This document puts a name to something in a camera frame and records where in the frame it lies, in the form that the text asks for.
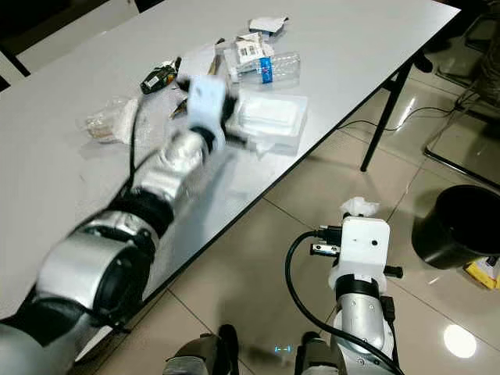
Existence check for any yellow white packet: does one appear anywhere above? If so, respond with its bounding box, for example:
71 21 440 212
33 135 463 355
465 256 500 290

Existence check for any robot right leg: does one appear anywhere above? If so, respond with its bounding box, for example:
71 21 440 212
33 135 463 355
295 332 341 375

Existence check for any brown fabric chair chrome frame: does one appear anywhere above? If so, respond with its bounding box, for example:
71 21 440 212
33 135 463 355
426 12 500 188

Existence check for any white barcode wrapper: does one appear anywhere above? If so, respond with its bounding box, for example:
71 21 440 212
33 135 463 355
233 31 276 63

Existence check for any black rubbish bin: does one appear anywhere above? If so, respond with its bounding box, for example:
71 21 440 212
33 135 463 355
412 184 500 270

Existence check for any clear bottle blue label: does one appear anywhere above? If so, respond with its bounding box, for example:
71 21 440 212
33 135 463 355
234 52 302 85

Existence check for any black table leg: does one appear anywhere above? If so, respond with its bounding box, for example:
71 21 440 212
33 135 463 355
359 61 413 173

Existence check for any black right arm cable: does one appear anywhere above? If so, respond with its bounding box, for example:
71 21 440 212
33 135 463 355
285 230 407 375

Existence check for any black snack packet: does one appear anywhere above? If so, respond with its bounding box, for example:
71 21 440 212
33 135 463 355
139 57 182 95

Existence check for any clear plastic tray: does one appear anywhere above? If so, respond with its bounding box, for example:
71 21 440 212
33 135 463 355
234 88 309 153

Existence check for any robot left leg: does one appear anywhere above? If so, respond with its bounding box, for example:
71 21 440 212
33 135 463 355
166 324 239 375

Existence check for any white paper sheet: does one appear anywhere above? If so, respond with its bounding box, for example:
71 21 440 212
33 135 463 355
178 43 223 83

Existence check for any small white packet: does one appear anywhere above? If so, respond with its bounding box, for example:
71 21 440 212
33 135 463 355
248 16 290 35

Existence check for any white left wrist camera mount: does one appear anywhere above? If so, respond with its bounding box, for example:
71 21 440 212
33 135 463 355
186 74 231 149

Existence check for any white tissue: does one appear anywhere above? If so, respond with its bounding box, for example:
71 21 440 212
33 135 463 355
341 196 381 220

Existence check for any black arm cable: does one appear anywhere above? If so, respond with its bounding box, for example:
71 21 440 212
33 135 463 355
125 90 188 204
285 230 407 375

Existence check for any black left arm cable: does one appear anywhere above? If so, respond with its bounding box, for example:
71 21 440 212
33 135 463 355
125 90 188 204

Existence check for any robot leg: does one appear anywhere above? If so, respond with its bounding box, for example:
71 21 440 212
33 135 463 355
166 324 239 375
295 332 341 375

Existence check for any clear plastic bag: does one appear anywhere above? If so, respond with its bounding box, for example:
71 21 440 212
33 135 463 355
77 95 138 144

